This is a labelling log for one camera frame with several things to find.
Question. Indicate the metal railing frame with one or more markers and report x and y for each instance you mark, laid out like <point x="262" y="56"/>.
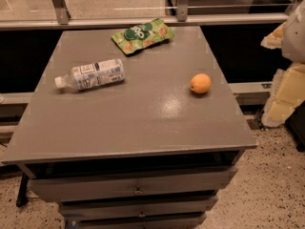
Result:
<point x="100" y="14"/>

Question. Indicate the clear plastic bottle blue label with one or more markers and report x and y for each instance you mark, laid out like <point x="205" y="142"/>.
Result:
<point x="92" y="75"/>

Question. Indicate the middle drawer with knob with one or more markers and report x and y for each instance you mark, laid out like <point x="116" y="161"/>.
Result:
<point x="138" y="208"/>

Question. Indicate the top drawer with knob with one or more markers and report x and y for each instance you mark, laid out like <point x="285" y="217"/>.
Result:
<point x="132" y="185"/>

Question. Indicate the drawer with knob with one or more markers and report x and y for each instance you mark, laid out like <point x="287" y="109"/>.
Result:
<point x="132" y="185"/>
<point x="138" y="208"/>

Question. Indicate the grey drawer cabinet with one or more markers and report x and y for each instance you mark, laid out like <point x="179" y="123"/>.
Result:
<point x="150" y="122"/>

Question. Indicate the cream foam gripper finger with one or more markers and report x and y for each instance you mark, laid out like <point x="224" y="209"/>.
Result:
<point x="274" y="39"/>
<point x="287" y="93"/>

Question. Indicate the orange fruit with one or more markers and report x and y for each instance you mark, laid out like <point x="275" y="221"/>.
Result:
<point x="200" y="83"/>

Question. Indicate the bottom drawer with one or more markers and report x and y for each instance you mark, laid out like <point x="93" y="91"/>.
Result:
<point x="177" y="221"/>

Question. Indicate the green snack bag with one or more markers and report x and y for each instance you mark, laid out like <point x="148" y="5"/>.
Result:
<point x="142" y="36"/>

